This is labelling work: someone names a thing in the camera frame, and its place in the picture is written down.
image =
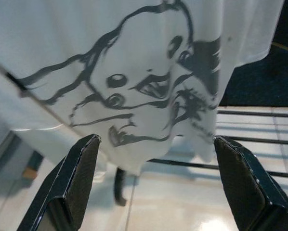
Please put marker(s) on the black metal clothes rack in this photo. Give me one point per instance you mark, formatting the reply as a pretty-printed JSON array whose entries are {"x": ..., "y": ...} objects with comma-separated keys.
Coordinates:
[{"x": 118, "y": 187}]

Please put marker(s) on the dark blue rug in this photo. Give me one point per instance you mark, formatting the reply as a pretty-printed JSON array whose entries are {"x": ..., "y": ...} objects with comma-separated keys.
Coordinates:
[{"x": 266, "y": 84}]

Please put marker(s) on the white Pikachu print T-shirt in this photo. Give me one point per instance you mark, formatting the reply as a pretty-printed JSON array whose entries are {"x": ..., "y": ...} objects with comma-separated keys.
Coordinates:
[{"x": 134, "y": 36}]

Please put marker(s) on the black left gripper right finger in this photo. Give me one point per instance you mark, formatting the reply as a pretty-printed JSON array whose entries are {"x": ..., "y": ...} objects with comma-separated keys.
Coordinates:
[{"x": 250, "y": 192}]

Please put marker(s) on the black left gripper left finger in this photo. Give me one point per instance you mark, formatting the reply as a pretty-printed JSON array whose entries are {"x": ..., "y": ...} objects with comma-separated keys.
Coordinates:
[{"x": 71, "y": 187}]

